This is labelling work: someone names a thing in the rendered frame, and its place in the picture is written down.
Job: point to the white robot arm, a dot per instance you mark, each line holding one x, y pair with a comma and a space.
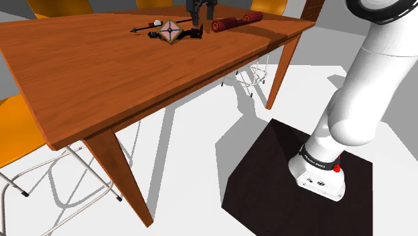
362, 91

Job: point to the brown wooden table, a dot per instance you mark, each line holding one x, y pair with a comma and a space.
98, 75

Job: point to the orange chair with white legs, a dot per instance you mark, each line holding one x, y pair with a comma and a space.
153, 3
267, 6
16, 134
62, 6

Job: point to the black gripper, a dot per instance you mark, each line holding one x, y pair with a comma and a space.
201, 2

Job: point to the dark red dumbbell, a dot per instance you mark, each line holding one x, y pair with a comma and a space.
223, 24

